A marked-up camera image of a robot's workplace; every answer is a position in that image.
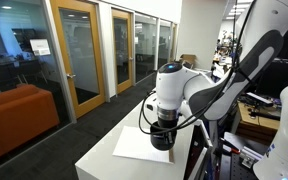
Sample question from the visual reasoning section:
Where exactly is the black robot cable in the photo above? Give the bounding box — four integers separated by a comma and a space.
137, 0, 255, 136

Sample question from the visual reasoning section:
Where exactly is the orange sofa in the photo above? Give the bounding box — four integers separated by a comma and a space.
0, 85, 59, 157

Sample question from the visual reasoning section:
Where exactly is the right orange black clamp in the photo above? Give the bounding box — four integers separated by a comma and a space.
220, 138, 240, 155

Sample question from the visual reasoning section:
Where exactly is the cardboard box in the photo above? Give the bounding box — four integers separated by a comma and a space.
180, 54, 197, 69

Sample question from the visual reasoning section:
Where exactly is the white paper sheet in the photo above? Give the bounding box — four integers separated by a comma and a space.
113, 126, 171, 163

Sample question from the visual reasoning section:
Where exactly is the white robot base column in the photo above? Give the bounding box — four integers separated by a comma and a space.
252, 83, 288, 180

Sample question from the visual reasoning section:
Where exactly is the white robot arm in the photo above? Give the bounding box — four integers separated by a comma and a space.
155, 0, 288, 129

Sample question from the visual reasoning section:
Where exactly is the wooden office door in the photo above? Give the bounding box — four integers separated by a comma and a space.
50, 0, 105, 118
112, 9, 132, 93

